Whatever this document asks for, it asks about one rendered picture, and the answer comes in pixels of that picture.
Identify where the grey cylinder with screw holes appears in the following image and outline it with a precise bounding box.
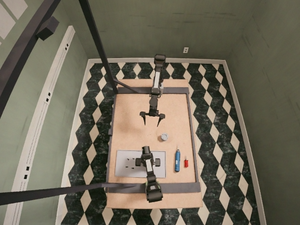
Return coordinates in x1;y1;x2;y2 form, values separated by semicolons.
161;133;169;142

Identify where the blue power screwdriver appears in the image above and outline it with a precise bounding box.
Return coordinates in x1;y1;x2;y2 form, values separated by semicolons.
175;149;180;172

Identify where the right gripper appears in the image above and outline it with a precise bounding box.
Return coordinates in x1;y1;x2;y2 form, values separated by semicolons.
135;158;160;167

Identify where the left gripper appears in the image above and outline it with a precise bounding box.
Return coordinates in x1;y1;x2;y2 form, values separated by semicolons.
140;105;165;127

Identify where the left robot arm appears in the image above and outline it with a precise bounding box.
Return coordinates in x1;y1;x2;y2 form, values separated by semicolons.
149;54;166;117

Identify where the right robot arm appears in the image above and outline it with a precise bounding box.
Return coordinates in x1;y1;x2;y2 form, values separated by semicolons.
141;146;163;203

